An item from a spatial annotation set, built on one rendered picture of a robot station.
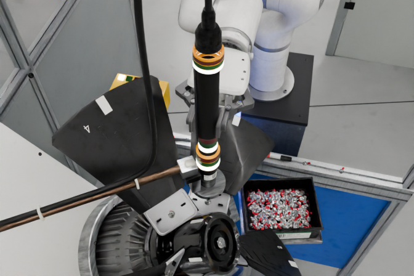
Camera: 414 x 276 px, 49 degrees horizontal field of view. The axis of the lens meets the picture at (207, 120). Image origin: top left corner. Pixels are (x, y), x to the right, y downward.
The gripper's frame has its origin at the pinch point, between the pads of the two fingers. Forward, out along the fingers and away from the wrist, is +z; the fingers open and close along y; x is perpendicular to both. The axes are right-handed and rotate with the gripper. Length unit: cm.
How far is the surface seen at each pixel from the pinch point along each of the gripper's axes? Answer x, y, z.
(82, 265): -33.9, 22.1, 17.0
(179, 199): -20.2, 4.3, 4.6
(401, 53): -134, -79, -181
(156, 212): -21.9, 8.1, 7.6
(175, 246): -25.3, 3.2, 12.0
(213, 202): -28.7, -1.3, -0.7
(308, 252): -125, -35, -37
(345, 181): -63, -36, -35
